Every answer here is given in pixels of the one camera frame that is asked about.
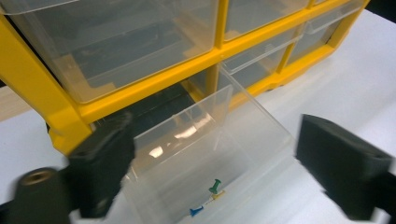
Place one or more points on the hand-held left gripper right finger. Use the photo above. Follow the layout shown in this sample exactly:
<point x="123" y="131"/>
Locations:
<point x="342" y="165"/>

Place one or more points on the yellow and black organizer cabinet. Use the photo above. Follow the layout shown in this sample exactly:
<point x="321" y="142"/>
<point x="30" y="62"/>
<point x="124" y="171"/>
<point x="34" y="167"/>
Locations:
<point x="37" y="84"/>

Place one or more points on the grid of closed transparent drawers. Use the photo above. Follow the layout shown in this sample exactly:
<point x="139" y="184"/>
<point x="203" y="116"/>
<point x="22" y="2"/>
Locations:
<point x="124" y="43"/>

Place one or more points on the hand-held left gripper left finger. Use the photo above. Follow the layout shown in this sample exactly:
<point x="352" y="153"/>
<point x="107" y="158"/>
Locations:
<point x="102" y="165"/>

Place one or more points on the clear plastic storage drawer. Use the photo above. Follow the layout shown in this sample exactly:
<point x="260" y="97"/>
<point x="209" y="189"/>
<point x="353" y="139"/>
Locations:
<point x="218" y="149"/>

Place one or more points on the yellow pushpin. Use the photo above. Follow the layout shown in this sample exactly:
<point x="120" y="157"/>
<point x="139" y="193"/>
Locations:
<point x="218" y="195"/>

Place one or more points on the blue pushpin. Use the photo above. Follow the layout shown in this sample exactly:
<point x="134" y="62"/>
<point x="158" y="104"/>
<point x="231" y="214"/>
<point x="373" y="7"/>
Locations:
<point x="196" y="211"/>

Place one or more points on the green pushpin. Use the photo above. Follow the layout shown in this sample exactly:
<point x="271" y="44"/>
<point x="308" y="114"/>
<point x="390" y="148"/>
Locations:
<point x="214" y="186"/>

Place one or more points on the tan wooden table board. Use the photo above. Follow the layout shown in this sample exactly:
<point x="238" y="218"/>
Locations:
<point x="11" y="104"/>

